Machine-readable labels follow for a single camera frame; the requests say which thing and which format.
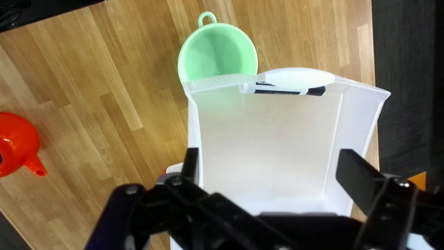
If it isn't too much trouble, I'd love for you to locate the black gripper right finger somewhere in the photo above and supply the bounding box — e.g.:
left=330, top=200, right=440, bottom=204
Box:
left=336, top=149, right=391, bottom=217

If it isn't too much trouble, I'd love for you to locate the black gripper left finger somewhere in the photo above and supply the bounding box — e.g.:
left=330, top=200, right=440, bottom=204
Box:
left=180, top=148, right=198, bottom=184

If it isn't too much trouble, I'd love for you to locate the green plastic pot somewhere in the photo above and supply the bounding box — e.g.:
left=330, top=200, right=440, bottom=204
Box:
left=177, top=11, right=258, bottom=82

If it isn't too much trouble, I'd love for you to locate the white plastic drawer tray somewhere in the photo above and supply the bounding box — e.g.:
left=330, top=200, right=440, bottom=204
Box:
left=180, top=68, right=390, bottom=216

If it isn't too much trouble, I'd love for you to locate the black white marker pen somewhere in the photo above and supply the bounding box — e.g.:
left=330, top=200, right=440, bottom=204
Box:
left=240, top=82, right=326, bottom=96

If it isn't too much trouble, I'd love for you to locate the red toy teapot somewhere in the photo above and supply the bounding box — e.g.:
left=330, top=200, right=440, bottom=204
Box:
left=0, top=113, right=47, bottom=177

